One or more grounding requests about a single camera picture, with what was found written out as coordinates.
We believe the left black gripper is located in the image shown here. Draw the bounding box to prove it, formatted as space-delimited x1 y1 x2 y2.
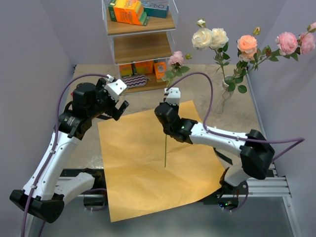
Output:
88 78 128 120

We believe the orange wrapping paper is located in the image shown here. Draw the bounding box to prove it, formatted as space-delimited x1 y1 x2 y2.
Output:
98 110 224 222

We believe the pink rose stem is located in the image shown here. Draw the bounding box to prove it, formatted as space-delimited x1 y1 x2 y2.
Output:
247 22 316 74
161 50 193 168

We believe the black printed ribbon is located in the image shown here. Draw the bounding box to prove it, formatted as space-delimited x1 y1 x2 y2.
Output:
213 148 233 165

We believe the white rose stem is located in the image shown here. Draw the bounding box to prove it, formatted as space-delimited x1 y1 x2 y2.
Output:
192 19 230 79

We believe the peach rose stem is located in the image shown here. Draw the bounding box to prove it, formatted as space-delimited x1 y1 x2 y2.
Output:
232 27 261 80

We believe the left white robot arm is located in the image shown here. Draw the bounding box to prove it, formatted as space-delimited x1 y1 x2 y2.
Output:
9 75 129 223

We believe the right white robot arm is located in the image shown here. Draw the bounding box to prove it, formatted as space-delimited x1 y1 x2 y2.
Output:
154 102 275 194

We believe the white ribbed vase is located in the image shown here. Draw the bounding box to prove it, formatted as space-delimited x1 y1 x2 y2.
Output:
212 76 234 114

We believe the purple wavy sponge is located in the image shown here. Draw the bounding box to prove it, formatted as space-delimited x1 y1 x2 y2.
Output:
121 75 151 89

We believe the orange box bottom left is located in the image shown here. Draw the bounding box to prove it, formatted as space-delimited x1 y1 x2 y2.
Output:
119 64 133 77

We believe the orange box bottom middle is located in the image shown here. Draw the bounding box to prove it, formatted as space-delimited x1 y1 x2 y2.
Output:
134 60 154 74

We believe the orange box bottom right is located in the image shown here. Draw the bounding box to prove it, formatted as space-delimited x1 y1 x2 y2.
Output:
154 61 167 82

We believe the orange green box top shelf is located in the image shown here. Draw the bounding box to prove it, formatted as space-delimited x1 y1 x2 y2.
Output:
108 0 150 26

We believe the teal box top shelf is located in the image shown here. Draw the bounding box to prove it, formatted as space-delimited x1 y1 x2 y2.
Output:
141 0 169 18

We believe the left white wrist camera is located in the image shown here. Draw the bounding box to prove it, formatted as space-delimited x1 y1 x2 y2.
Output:
105 79 127 102

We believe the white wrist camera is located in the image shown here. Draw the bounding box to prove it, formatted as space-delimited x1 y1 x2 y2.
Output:
163 87 181 112
105 79 127 102

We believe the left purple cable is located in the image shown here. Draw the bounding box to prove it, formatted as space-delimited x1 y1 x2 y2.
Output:
19 73 115 237

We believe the purple cable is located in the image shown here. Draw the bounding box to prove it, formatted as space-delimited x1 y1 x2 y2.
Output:
19 73 115 237
165 72 305 213

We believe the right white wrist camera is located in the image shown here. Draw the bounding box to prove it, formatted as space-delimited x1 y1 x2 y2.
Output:
163 87 181 112

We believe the white wire wooden shelf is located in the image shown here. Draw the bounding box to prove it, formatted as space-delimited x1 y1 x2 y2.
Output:
102 0 178 93

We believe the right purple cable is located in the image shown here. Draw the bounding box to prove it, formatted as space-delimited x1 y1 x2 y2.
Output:
165 72 305 213

